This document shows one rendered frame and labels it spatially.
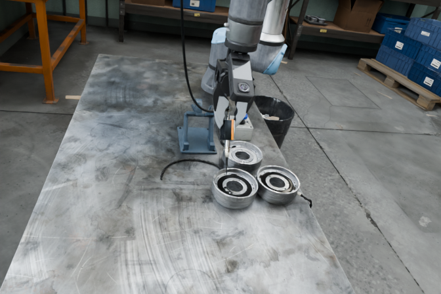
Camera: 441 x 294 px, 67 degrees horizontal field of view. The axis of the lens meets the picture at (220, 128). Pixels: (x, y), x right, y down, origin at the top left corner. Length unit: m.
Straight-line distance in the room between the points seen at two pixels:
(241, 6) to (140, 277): 0.53
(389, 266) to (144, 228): 1.54
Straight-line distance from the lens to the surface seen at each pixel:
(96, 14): 4.82
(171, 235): 0.70
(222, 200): 0.76
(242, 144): 0.93
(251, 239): 0.73
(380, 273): 1.98
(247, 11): 0.69
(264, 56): 1.18
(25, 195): 2.04
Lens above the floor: 1.33
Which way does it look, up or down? 30 degrees down
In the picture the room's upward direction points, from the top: 11 degrees clockwise
